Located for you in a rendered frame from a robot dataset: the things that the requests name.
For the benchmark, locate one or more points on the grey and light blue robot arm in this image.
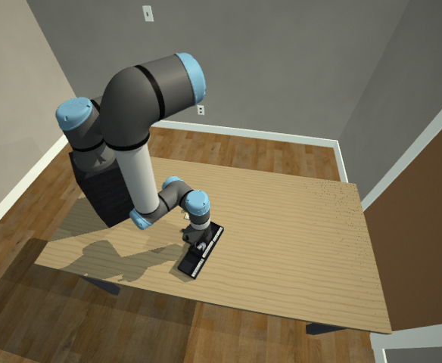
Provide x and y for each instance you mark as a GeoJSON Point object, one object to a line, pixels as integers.
{"type": "Point", "coordinates": [134, 99]}

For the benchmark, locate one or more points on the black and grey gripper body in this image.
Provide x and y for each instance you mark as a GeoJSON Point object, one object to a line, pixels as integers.
{"type": "Point", "coordinates": [193, 233]}

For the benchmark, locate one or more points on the black storage bins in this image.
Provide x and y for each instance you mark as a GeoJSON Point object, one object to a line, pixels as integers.
{"type": "Point", "coordinates": [191, 259]}

